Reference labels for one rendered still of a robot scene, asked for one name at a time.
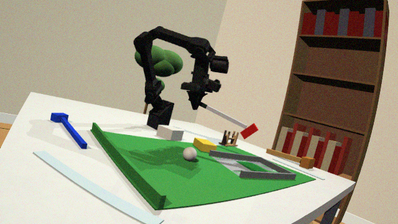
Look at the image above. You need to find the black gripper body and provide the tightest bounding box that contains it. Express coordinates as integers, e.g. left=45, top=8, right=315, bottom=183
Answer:
left=180, top=69, right=213, bottom=93

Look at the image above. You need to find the white cube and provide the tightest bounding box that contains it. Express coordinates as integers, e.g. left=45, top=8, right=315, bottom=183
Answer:
left=156, top=125, right=184, bottom=141

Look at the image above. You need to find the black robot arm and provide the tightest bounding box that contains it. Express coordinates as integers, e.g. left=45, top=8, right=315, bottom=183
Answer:
left=133, top=26, right=229, bottom=113

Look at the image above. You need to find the yellow rectangular block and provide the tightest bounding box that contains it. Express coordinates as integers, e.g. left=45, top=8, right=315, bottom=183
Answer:
left=193, top=138, right=218, bottom=152

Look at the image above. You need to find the red putter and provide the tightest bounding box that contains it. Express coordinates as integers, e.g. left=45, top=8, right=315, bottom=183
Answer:
left=197, top=101, right=258, bottom=139

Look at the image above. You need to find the white golf ball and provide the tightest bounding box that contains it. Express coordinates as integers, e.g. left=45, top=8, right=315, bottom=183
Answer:
left=183, top=147, right=197, bottom=161

